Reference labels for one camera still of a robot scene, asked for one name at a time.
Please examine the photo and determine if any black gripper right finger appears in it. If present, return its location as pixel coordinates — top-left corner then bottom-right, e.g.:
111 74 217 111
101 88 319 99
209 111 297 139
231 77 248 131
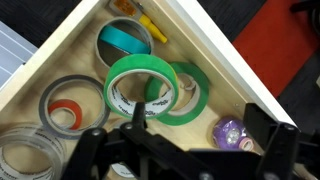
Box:
243 103 301 180

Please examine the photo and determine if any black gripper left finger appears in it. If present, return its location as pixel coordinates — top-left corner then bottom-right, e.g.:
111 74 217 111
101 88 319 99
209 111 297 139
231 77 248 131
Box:
61 101 201 180

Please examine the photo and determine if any green masking tape roll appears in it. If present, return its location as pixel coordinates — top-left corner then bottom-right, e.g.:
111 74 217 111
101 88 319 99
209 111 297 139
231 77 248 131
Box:
103 53 180 120

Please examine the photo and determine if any small pink tape roll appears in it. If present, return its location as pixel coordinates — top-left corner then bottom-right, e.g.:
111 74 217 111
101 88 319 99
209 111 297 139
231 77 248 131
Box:
238 137 255 152

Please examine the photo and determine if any small red tape roll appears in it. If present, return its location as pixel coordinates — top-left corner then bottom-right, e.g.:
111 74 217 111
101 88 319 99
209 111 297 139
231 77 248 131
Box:
47 98 84 131

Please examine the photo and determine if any thin gray tape roll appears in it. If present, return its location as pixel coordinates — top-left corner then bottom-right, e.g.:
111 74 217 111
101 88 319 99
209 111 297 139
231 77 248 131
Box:
38 74 111 140

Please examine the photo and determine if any clear tape roll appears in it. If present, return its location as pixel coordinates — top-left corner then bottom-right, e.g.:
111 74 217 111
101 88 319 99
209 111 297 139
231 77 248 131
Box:
0 123 68 180

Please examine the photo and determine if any thin green tape roll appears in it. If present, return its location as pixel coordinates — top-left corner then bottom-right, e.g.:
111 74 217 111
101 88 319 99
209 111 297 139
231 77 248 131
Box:
143 61 210 127

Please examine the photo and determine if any wide gray tape roll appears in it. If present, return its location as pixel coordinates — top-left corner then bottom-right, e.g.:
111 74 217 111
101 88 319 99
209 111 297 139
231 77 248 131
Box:
94 16 155 81

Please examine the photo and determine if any teal tape roll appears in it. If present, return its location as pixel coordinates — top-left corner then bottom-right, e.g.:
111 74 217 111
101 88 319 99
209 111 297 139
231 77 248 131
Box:
98 25 152 55

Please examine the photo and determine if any white wooden drawer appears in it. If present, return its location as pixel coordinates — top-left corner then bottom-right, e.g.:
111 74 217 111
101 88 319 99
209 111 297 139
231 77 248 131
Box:
0 0 298 180

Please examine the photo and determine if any white base cabinet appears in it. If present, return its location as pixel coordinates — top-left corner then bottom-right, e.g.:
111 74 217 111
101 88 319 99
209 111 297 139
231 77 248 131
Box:
0 21 38 89

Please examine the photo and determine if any yellow marker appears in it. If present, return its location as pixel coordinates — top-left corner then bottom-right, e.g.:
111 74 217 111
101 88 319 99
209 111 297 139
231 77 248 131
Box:
138 13 169 45

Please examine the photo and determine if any orange plastic item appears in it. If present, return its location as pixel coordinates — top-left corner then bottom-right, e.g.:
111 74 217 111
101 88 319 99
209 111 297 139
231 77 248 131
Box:
113 0 138 17

